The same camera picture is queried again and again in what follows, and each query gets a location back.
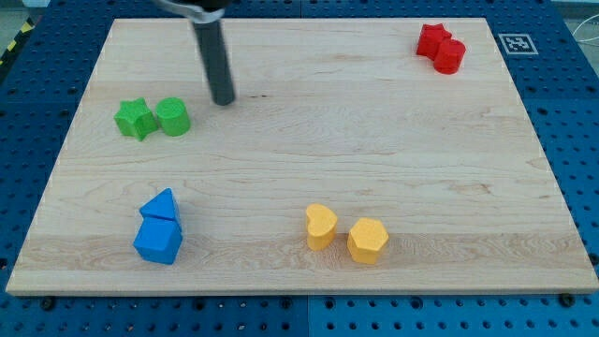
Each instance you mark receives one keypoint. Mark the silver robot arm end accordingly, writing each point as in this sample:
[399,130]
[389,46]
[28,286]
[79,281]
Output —
[198,11]

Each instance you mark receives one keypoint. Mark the green star block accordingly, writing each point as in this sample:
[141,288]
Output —
[135,119]

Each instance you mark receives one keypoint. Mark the red star block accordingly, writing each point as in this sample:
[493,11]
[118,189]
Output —
[430,38]

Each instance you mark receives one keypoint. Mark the yellow heart block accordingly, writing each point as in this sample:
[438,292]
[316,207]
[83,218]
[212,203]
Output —
[321,226]

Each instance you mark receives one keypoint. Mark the light wooden board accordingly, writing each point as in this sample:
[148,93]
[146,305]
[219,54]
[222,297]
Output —
[342,113]

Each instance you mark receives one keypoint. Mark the yellow hexagon block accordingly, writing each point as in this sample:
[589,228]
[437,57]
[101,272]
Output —
[366,240]

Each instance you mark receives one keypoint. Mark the green cylinder block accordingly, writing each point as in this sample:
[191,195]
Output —
[172,116]

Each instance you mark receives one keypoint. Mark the blue triangle block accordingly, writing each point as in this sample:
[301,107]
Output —
[163,206]

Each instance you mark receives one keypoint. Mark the blue cube block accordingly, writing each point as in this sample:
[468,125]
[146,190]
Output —
[158,240]

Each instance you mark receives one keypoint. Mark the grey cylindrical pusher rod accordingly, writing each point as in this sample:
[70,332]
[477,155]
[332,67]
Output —
[212,48]

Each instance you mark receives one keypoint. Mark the red cylinder block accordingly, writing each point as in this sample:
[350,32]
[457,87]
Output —
[449,56]

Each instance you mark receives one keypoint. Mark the white fiducial marker tag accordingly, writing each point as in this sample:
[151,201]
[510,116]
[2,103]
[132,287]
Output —
[517,44]

